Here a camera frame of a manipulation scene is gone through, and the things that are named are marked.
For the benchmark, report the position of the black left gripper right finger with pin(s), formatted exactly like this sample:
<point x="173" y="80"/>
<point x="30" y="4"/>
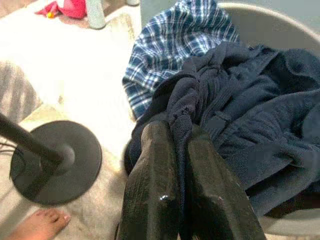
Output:
<point x="220" y="200"/>

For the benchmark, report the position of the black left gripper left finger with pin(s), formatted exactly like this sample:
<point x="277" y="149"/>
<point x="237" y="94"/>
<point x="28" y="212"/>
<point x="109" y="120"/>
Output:
<point x="150" y="187"/>

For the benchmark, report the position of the dark navy garment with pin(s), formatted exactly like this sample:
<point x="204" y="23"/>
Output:
<point x="250" y="112"/>

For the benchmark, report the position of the black round stand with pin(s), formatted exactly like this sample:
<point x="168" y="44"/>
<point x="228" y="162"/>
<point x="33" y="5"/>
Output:
<point x="55" y="162"/>

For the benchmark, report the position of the bare human foot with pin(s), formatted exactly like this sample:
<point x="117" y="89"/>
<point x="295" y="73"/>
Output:
<point x="42" y="225"/>

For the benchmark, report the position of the blue plaid shirt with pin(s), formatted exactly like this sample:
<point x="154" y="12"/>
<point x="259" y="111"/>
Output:
<point x="175" y="50"/>

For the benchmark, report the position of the pale green furniture leg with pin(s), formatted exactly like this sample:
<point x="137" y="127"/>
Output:
<point x="96" y="15"/>

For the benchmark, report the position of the red cloth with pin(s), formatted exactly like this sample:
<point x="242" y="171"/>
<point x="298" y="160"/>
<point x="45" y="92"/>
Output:
<point x="70" y="8"/>

